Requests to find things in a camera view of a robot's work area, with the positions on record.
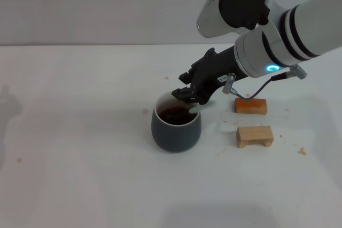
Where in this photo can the dark grey ceramic coffee cup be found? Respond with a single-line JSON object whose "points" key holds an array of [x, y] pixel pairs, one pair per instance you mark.
{"points": [[173, 137]]}

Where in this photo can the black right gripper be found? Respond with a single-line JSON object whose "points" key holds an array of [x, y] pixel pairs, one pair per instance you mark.
{"points": [[211, 70]]}

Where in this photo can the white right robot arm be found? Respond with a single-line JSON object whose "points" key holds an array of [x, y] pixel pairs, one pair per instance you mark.
{"points": [[294, 33]]}

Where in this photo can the orange-stained wooden block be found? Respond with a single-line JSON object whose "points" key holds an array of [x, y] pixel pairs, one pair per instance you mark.
{"points": [[251, 106]]}

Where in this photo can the light wooden arch block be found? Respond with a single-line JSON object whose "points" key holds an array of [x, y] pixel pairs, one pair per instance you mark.
{"points": [[253, 133]]}

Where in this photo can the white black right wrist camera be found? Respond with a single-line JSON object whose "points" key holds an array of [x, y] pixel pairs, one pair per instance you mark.
{"points": [[235, 1]]}

